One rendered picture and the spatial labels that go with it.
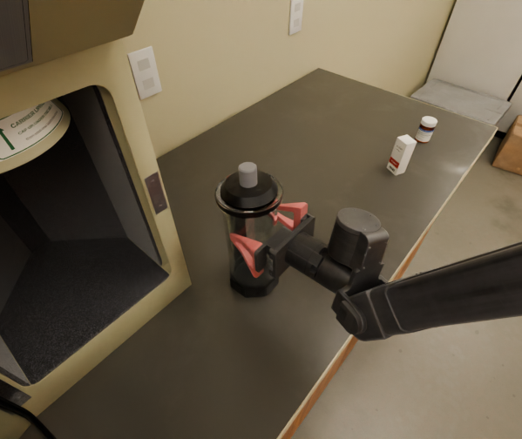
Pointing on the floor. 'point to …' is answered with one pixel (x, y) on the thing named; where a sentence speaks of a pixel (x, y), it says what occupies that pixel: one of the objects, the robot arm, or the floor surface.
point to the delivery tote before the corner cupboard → (463, 101)
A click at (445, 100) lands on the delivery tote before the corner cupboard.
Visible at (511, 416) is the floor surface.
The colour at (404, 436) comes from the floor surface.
